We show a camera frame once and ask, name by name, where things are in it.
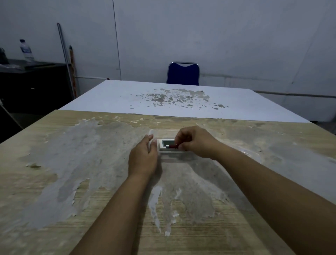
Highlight blue chair with metal frame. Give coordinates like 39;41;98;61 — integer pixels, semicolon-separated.
166;62;200;86

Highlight thin black wall cable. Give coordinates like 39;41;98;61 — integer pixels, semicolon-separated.
112;0;122;81

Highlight person's right forearm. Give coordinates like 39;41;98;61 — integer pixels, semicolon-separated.
211;144;336;255

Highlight horizontal wall pipe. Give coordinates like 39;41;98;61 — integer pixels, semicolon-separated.
253;90;336;99

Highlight red-handled stick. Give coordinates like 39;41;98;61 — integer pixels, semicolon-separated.
69;45;79;98

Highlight dark bulky object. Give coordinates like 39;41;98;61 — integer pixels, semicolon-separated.
0;47;10;65

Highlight black cabinet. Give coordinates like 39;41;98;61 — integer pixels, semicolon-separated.
0;62;72;116

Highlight person's left hand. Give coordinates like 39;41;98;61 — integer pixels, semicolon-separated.
128;134;159;179

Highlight long grey metal pole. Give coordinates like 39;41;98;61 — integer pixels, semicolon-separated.
57;23;75;100

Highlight white remote control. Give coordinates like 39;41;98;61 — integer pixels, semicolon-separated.
157;138;185;153

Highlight clear plastic container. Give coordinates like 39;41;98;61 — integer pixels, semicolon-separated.
147;128;200;162

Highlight transparent plastic lid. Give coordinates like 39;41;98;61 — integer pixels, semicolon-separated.
225;142;263;164

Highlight person's right hand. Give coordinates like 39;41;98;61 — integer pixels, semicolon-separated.
174;125;224;161

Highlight clear plastic water bottle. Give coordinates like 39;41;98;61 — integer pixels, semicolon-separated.
20;39;35;63

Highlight person's left forearm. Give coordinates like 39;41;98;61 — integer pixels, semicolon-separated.
69;173;157;255

